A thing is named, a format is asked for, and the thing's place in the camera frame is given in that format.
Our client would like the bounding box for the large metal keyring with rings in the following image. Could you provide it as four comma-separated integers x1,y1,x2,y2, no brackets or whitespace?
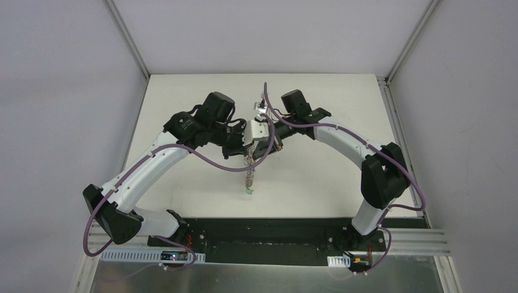
244,142,258,189

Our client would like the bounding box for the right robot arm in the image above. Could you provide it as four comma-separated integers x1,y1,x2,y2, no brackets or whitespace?
275,89,410,250

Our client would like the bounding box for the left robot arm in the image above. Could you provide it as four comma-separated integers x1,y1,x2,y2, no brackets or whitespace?
82,92,245,247

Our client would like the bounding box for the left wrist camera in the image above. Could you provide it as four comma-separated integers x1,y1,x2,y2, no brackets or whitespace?
243,120,270,147

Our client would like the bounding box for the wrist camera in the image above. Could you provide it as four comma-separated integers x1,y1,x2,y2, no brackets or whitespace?
253,94,269,116
243,120,270,147

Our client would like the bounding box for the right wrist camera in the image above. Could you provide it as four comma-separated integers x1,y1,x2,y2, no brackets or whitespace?
253,94,269,116

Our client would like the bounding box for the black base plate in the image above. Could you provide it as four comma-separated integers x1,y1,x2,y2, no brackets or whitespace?
170,217,386,266

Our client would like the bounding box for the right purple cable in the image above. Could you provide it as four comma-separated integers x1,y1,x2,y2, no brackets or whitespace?
263,82,426,227

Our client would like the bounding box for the right white cable duct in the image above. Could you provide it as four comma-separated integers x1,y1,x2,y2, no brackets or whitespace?
327,255,351,268

